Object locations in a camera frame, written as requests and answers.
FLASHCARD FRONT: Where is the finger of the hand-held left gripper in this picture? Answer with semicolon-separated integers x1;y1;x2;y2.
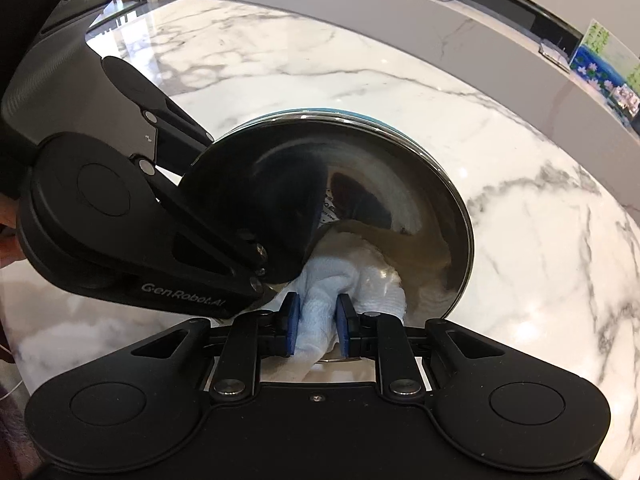
100;55;216;171
135;157;271;293

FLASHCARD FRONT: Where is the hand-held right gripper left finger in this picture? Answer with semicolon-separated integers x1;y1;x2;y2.
135;292;302;402

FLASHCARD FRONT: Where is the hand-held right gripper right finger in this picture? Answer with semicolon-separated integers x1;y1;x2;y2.
336;294;506;396

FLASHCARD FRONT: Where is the white cloth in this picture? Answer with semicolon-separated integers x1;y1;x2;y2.
260;217;406;376

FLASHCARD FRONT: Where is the blue steel bowl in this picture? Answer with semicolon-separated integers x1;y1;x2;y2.
180;107;475;361

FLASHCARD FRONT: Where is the person's left hand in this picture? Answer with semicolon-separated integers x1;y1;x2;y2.
0;197;26;266

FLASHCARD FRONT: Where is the flat white device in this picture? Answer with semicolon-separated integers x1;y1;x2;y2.
539;42;571;68

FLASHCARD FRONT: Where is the photo card stand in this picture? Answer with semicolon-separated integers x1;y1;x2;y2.
607;85;640;121

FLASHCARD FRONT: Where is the lotus pond painting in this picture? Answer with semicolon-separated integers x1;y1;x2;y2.
570;19;640;106

